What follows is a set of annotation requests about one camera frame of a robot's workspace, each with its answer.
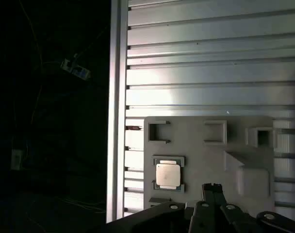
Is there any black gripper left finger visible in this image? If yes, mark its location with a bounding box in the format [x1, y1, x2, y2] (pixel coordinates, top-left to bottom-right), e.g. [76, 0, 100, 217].
[106, 183, 217, 233]

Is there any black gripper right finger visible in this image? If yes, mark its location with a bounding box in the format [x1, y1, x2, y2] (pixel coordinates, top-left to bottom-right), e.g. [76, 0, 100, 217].
[212, 183, 295, 233]

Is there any silver square CPU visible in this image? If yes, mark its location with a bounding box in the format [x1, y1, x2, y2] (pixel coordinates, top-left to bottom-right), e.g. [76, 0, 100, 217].
[155, 159, 181, 189]

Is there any grey plastic parts rack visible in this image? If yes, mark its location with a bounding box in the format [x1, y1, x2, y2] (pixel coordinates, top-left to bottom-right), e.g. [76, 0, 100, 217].
[143, 116, 276, 216]

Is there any white power strip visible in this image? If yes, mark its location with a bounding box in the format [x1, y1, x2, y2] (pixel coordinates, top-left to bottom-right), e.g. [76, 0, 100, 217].
[61, 57, 92, 81]

